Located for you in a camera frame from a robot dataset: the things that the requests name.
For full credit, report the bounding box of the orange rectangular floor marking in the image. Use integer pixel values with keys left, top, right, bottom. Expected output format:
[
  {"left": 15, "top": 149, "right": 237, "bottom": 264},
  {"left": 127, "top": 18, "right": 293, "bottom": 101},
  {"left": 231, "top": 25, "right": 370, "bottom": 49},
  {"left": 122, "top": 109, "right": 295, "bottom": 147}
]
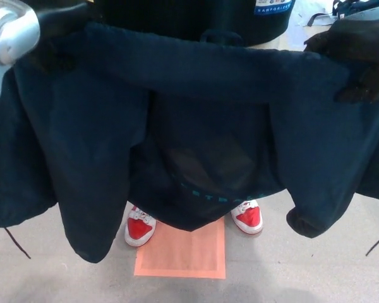
[{"left": 133, "top": 217, "right": 227, "bottom": 280}]

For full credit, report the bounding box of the blue strap bag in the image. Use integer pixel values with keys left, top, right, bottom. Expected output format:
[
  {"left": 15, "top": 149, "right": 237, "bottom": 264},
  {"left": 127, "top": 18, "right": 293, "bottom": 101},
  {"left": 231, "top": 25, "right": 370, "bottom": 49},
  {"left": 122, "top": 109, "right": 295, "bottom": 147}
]
[{"left": 331, "top": 0, "right": 364, "bottom": 18}]

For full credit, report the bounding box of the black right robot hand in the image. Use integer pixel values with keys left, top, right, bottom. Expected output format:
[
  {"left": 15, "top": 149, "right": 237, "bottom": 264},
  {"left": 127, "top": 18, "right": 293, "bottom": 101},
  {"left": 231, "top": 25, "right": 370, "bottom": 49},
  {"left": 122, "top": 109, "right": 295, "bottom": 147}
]
[{"left": 302, "top": 6, "right": 379, "bottom": 104}]

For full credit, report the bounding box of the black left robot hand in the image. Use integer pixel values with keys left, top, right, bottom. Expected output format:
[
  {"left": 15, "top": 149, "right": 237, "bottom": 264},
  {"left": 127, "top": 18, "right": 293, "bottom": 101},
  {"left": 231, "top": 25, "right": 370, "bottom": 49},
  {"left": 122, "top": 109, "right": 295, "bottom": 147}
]
[{"left": 28, "top": 0, "right": 90, "bottom": 74}]

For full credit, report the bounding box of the person's left red white sneaker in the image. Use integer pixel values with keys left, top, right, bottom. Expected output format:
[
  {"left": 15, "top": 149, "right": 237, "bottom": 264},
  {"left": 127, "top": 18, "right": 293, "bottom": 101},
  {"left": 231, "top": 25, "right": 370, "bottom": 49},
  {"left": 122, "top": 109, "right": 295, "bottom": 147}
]
[{"left": 230, "top": 199, "right": 264, "bottom": 235}]

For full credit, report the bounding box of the person's right red white sneaker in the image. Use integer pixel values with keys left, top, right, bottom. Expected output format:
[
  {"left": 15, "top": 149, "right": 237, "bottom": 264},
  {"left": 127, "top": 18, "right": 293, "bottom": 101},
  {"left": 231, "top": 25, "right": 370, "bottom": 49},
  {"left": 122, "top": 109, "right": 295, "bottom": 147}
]
[{"left": 124, "top": 204, "right": 157, "bottom": 247}]

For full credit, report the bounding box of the person's black printed shirt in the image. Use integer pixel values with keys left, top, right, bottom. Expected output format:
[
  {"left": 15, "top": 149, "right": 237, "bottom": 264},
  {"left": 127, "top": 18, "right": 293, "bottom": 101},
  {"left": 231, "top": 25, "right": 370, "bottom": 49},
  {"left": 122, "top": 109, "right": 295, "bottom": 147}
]
[{"left": 93, "top": 0, "right": 296, "bottom": 47}]

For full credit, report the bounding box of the person's red white sneaker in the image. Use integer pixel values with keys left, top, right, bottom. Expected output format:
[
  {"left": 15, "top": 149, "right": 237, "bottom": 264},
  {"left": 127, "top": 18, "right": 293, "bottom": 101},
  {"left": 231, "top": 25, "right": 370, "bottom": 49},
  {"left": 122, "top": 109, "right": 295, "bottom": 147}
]
[
  {"left": 230, "top": 199, "right": 264, "bottom": 235},
  {"left": 124, "top": 204, "right": 157, "bottom": 247}
]

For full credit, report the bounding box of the dark navy coat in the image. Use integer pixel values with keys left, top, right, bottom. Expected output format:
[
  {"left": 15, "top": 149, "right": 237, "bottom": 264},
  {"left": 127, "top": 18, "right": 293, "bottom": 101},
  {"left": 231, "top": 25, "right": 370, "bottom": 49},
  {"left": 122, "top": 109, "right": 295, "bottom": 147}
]
[{"left": 0, "top": 21, "right": 379, "bottom": 265}]

